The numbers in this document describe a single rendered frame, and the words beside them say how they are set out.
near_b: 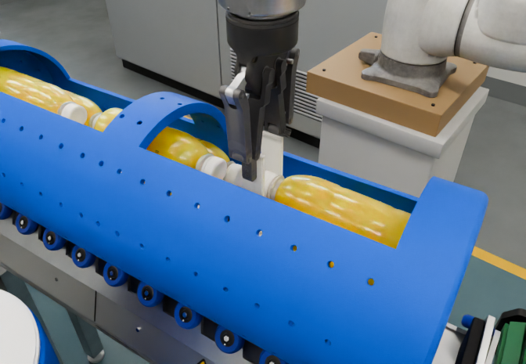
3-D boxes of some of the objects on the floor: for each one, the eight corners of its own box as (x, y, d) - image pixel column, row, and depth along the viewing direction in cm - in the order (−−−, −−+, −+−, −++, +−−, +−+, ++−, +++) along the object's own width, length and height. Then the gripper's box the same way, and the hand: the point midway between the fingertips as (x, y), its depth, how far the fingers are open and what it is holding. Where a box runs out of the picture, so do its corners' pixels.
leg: (96, 346, 171) (48, 222, 133) (108, 353, 168) (63, 230, 130) (84, 358, 167) (31, 235, 129) (95, 366, 164) (45, 243, 126)
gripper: (272, -20, 54) (271, 147, 69) (180, 26, 43) (201, 214, 57) (331, -10, 51) (316, 163, 65) (248, 42, 40) (253, 236, 54)
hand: (262, 167), depth 59 cm, fingers closed on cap, 4 cm apart
